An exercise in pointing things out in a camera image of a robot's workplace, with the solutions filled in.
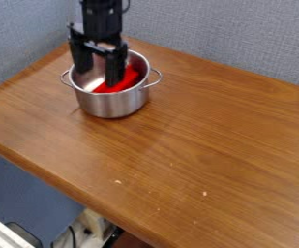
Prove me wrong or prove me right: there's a stainless steel pot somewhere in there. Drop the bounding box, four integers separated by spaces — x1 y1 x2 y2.
61 50 164 118

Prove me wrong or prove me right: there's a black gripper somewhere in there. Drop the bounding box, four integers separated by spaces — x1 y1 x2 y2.
68 0 129 87

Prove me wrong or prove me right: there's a red block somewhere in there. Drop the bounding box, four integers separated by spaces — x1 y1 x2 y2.
93 65 140 93

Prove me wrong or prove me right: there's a white equipment under table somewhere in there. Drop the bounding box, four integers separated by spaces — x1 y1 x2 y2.
50 208 124 248

